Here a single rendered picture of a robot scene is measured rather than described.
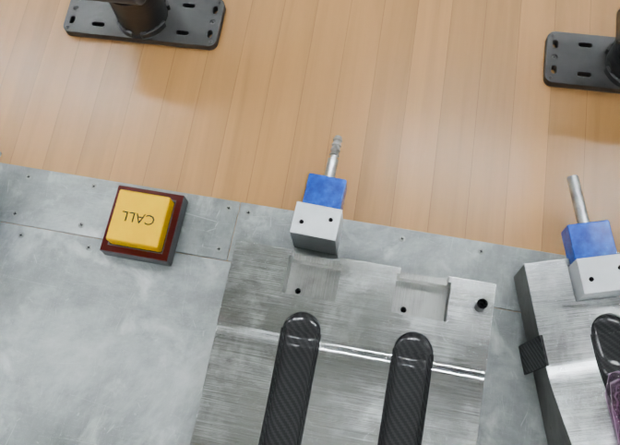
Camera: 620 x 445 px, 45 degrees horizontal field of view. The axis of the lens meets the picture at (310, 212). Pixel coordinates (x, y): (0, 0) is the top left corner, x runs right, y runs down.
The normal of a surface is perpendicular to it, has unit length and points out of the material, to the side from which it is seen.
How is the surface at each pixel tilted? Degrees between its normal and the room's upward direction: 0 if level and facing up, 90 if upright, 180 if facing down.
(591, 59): 0
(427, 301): 0
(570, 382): 19
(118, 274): 0
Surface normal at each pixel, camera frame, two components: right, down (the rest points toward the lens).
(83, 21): -0.06, -0.33
